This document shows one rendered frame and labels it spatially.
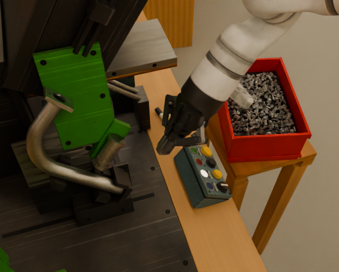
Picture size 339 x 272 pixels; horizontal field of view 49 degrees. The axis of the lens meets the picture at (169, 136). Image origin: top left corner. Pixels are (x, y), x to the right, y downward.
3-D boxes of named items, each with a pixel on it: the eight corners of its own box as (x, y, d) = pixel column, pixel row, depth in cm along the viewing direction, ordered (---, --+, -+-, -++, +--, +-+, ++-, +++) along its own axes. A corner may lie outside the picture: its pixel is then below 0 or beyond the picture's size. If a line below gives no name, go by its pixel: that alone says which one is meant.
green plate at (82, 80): (111, 116, 84) (93, 27, 72) (118, 137, 78) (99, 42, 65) (60, 128, 82) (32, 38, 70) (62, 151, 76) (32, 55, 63)
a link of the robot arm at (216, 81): (250, 110, 65) (272, 83, 62) (207, 100, 58) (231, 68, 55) (223, 79, 71) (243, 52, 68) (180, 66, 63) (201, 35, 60)
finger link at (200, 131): (199, 116, 62) (190, 116, 64) (198, 143, 62) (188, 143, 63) (209, 117, 64) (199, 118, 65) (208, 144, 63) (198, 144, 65)
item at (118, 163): (125, 168, 98) (120, 140, 92) (133, 192, 90) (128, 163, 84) (40, 190, 94) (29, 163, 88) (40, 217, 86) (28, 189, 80)
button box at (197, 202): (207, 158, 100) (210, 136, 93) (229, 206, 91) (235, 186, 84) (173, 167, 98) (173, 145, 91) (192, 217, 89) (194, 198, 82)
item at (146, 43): (157, 28, 97) (157, 18, 94) (177, 67, 87) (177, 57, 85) (1, 58, 89) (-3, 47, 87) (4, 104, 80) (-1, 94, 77)
